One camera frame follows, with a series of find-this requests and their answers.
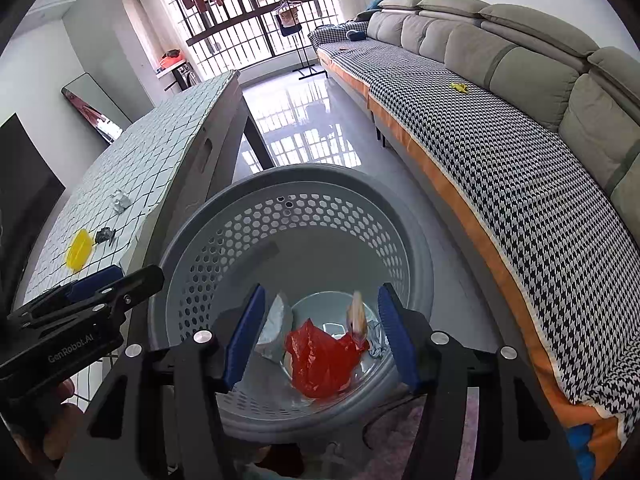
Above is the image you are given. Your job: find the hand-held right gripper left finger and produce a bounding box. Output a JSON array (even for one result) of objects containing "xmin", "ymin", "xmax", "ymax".
[{"xmin": 55, "ymin": 282, "xmax": 267, "ymax": 480}]

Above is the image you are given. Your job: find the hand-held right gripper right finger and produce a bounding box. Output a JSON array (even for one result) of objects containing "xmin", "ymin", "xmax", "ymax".
[{"xmin": 377, "ymin": 282, "xmax": 583, "ymax": 480}]

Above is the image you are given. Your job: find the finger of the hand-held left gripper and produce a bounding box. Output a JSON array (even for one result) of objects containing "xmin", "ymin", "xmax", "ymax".
[
  {"xmin": 7, "ymin": 266, "xmax": 123, "ymax": 329},
  {"xmin": 20, "ymin": 264, "xmax": 166, "ymax": 343}
]

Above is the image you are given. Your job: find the white plastic packaging bag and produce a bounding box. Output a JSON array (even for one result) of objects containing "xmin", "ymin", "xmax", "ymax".
[{"xmin": 255, "ymin": 292, "xmax": 296, "ymax": 363}]

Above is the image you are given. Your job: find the red plastic bag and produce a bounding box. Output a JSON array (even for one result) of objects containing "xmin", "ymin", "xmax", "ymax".
[{"xmin": 284, "ymin": 317, "xmax": 372, "ymax": 400}]

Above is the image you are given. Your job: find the grey perforated plastic basket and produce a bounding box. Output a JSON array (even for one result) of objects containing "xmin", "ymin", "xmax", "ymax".
[{"xmin": 147, "ymin": 162, "xmax": 436, "ymax": 446}]

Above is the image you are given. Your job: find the person's left hand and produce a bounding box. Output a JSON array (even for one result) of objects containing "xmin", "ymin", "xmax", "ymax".
[{"xmin": 42, "ymin": 380, "xmax": 86, "ymax": 463}]

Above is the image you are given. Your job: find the clear plastic wrapper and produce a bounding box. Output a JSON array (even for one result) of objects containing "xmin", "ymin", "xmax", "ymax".
[{"xmin": 367, "ymin": 317, "xmax": 393, "ymax": 361}]

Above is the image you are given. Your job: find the yellow plastic piece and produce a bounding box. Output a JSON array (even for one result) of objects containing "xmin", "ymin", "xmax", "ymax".
[{"xmin": 65, "ymin": 229, "xmax": 96, "ymax": 273}]

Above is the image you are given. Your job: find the black television screen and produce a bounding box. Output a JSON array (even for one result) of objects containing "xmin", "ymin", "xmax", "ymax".
[{"xmin": 0, "ymin": 112, "xmax": 66, "ymax": 286}]

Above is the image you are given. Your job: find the grey table with tiled top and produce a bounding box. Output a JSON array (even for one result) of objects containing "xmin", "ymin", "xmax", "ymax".
[{"xmin": 10, "ymin": 70, "xmax": 276, "ymax": 376}]

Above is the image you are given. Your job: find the leaning floor mirror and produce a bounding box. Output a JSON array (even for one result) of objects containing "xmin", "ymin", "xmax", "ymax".
[{"xmin": 61, "ymin": 72, "xmax": 132, "ymax": 146}]

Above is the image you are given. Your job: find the houndstooth sofa cover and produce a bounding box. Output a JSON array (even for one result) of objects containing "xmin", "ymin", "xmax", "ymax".
[{"xmin": 309, "ymin": 22, "xmax": 633, "ymax": 441}]

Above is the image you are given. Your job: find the blue cushion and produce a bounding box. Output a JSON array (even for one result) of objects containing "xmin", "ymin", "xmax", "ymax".
[{"xmin": 565, "ymin": 422, "xmax": 598, "ymax": 480}]

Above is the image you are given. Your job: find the barred window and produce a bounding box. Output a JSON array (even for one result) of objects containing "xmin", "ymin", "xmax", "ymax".
[{"xmin": 160, "ymin": 0, "xmax": 343, "ymax": 73}]

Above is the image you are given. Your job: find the black clothes stand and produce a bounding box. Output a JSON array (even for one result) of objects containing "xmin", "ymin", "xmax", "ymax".
[{"xmin": 274, "ymin": 0, "xmax": 327, "ymax": 81}]

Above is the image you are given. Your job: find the grey fabric sofa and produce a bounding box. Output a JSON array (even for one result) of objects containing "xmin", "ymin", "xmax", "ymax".
[{"xmin": 307, "ymin": 0, "xmax": 640, "ymax": 281}]

